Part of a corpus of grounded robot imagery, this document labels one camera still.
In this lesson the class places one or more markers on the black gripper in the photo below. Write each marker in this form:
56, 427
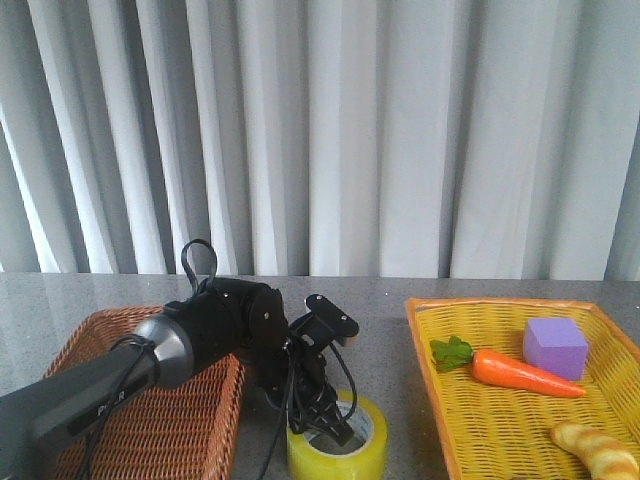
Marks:
293, 377

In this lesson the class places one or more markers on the yellow tape roll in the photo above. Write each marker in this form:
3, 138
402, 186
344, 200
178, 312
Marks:
316, 455

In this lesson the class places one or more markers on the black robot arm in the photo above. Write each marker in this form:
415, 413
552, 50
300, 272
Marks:
223, 316

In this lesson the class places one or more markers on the orange toy carrot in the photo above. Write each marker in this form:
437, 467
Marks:
497, 369

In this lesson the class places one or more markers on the brown wicker basket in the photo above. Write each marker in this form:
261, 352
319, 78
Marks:
186, 433

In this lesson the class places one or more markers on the yellow wicker basket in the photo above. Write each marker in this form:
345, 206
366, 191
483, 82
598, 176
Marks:
489, 432

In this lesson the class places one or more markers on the purple foam cube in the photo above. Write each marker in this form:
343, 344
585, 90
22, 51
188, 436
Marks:
556, 344

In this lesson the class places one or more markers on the toy bread croissant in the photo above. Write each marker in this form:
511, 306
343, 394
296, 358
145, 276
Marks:
604, 456

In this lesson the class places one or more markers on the grey pleated curtain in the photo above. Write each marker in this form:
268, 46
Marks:
436, 139

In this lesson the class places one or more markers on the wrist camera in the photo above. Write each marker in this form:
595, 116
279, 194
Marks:
324, 323

